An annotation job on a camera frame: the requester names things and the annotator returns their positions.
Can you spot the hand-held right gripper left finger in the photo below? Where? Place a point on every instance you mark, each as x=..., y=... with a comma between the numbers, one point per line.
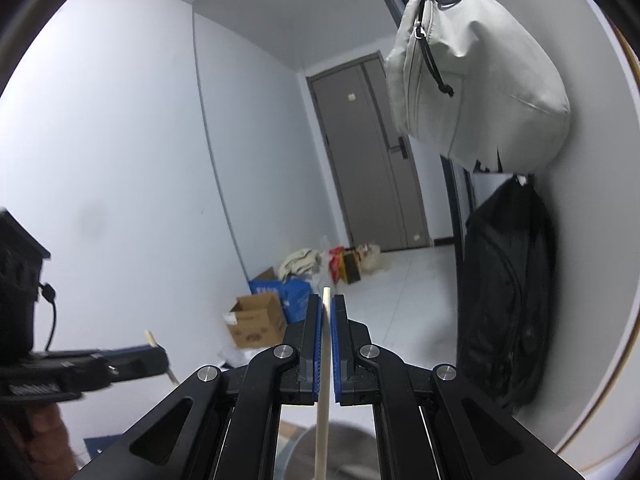
x=314, y=340

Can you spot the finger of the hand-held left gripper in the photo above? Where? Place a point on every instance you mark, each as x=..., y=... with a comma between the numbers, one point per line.
x=132, y=361

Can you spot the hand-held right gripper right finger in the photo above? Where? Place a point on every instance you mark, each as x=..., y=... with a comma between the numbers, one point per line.
x=337, y=345

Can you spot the wooden chopstick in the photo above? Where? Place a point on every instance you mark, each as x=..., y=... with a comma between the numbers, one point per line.
x=150, y=338
x=325, y=410

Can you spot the round utensil container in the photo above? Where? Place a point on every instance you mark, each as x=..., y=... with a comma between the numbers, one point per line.
x=350, y=450

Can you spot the person's left hand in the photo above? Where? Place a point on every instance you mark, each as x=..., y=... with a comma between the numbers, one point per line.
x=47, y=430

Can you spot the blue printed box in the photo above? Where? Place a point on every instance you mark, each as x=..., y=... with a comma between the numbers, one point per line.
x=295, y=295

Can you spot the brown cardboard box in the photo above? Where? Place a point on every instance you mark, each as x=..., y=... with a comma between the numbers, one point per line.
x=255, y=327

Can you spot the yellow and black box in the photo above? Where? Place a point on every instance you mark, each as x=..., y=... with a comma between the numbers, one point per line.
x=352, y=270

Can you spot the red plastic bag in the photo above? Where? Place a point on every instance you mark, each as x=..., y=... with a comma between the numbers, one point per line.
x=335, y=266

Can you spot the white cloth bag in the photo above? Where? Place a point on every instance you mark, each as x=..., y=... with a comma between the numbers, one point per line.
x=300, y=262

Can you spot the dark blue box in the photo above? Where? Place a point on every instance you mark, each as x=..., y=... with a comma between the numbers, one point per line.
x=102, y=449

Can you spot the beige bag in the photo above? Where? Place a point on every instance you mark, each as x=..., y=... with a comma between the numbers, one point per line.
x=371, y=257

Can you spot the black backpack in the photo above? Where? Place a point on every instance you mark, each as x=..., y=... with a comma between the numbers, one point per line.
x=505, y=300

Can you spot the grey door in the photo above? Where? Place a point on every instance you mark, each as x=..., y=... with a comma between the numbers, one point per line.
x=370, y=160

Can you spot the light grey hanging bag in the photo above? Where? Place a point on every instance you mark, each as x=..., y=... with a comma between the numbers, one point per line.
x=475, y=85

